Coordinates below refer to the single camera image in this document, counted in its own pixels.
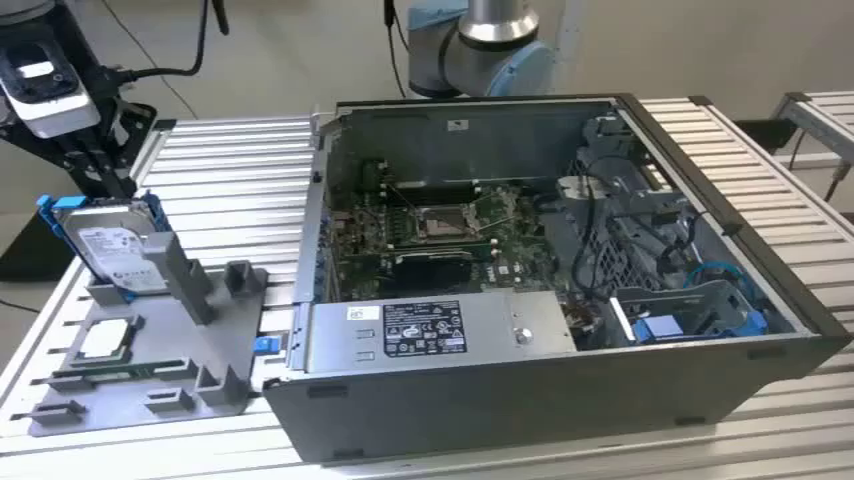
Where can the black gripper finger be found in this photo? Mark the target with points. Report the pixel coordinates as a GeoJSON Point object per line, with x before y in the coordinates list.
{"type": "Point", "coordinates": [67, 152]}
{"type": "Point", "coordinates": [134, 130]}

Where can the hard disk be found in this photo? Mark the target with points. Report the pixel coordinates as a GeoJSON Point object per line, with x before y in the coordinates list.
{"type": "Point", "coordinates": [110, 245]}

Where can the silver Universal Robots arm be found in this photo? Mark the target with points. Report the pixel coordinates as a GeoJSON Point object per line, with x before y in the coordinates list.
{"type": "Point", "coordinates": [461, 65]}

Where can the grey metal disk bay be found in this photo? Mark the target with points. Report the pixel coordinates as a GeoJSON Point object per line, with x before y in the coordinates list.
{"type": "Point", "coordinates": [707, 295]}

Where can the black monitor stand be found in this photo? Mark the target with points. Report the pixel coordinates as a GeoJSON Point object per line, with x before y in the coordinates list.
{"type": "Point", "coordinates": [34, 255]}

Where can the black antenna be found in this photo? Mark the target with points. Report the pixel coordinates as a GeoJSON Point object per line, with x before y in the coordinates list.
{"type": "Point", "coordinates": [222, 17]}

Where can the grey parts rack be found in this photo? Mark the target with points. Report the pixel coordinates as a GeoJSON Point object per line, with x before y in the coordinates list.
{"type": "Point", "coordinates": [154, 320]}

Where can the silver CPU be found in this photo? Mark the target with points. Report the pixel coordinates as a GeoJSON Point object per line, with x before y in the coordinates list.
{"type": "Point", "coordinates": [103, 337]}

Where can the thin locking lever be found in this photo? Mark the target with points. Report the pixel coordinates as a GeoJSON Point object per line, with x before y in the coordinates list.
{"type": "Point", "coordinates": [404, 197]}

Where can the green RAM stick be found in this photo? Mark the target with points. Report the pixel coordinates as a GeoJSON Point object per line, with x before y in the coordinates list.
{"type": "Point", "coordinates": [134, 367]}

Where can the blue case latch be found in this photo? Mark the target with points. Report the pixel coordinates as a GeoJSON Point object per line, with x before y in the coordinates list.
{"type": "Point", "coordinates": [267, 345]}

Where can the CPU socket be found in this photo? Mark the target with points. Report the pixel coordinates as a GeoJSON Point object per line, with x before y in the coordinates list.
{"type": "Point", "coordinates": [443, 222]}

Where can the black graphics card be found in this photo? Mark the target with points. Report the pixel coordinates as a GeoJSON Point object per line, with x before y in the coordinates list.
{"type": "Point", "coordinates": [427, 272]}

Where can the green motherboard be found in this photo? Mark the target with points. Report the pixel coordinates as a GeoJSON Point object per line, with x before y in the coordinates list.
{"type": "Point", "coordinates": [521, 250]}

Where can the silver power supply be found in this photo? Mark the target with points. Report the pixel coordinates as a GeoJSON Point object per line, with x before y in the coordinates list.
{"type": "Point", "coordinates": [481, 325]}

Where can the grey perforated drive cage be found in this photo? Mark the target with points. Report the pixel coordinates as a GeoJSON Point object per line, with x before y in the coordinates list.
{"type": "Point", "coordinates": [627, 250]}

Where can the black open PC case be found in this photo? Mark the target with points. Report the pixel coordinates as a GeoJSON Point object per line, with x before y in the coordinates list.
{"type": "Point", "coordinates": [501, 410]}

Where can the blue plastic bay clip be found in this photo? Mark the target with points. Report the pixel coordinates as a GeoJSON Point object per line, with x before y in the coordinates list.
{"type": "Point", "coordinates": [657, 327]}

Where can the black box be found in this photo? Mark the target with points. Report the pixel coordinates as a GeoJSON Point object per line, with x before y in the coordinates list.
{"type": "Point", "coordinates": [767, 135]}

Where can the metal slat side table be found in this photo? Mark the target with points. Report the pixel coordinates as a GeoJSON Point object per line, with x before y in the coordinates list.
{"type": "Point", "coordinates": [827, 107]}

